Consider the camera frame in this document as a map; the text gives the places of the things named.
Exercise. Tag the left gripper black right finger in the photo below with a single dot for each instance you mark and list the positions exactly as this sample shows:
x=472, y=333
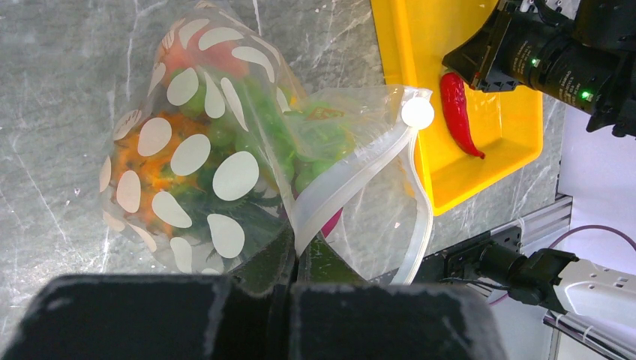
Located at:
x=364, y=321

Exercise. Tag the red toy chili pepper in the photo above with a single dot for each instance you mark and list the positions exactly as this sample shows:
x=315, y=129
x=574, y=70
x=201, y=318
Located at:
x=454, y=108

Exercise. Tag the yellow plastic tray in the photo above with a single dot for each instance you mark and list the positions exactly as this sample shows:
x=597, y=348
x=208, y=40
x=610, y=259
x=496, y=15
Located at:
x=413, y=37

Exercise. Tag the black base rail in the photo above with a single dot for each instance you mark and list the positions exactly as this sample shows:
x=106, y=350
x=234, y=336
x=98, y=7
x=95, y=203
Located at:
x=460, y=263

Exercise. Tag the clear zip top bag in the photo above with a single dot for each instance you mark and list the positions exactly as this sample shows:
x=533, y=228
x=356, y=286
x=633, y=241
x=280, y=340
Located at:
x=357, y=147

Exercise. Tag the green toy grapes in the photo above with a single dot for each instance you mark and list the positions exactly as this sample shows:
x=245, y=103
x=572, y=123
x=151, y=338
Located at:
x=227, y=136

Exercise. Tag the purple toy sweet potato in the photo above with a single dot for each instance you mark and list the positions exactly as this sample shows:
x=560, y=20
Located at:
x=328, y=227

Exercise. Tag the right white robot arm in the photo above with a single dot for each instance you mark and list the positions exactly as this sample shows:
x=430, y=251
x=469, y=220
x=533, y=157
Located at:
x=562, y=282

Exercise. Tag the toy peach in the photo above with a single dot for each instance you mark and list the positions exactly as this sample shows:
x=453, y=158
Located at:
x=175, y=56

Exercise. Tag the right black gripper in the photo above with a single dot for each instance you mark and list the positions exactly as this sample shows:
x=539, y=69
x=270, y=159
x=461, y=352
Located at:
x=587, y=62

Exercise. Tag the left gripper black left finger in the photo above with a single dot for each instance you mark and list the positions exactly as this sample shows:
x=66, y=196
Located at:
x=162, y=316

